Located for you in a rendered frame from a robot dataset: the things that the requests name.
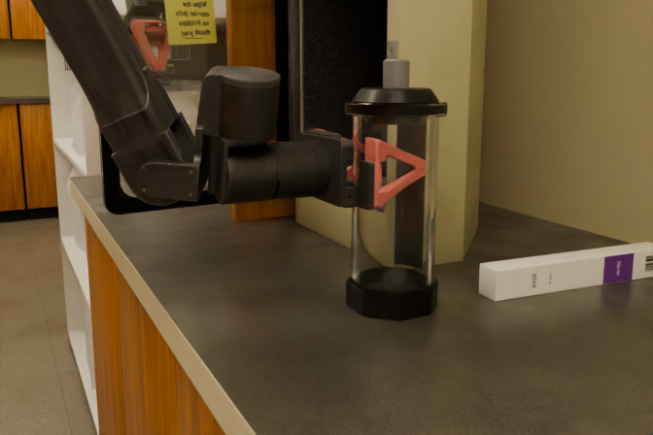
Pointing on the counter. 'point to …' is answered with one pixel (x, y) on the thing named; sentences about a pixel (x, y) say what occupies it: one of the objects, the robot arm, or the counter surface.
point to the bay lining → (338, 46)
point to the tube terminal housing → (429, 75)
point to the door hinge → (294, 43)
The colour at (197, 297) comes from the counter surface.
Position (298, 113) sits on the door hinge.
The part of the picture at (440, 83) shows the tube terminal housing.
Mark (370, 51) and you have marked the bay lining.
